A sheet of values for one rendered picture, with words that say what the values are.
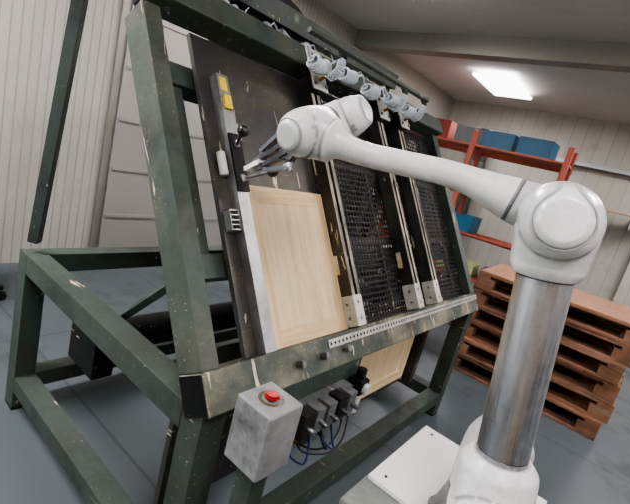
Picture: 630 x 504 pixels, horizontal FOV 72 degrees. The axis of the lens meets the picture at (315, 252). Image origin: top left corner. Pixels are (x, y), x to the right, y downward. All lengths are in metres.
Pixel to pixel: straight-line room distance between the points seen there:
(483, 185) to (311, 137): 0.40
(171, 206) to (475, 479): 0.98
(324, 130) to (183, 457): 0.96
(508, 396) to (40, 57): 3.94
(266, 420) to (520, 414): 0.54
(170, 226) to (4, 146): 3.00
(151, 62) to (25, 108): 2.81
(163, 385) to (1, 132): 3.10
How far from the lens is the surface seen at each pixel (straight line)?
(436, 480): 1.39
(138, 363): 1.49
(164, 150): 1.33
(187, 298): 1.23
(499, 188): 1.04
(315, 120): 0.99
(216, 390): 1.25
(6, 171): 4.22
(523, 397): 0.94
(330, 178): 1.82
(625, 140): 9.22
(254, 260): 1.41
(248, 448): 1.15
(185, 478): 1.40
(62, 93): 2.06
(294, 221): 1.64
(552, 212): 0.81
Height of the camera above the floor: 1.54
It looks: 13 degrees down
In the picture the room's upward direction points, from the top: 15 degrees clockwise
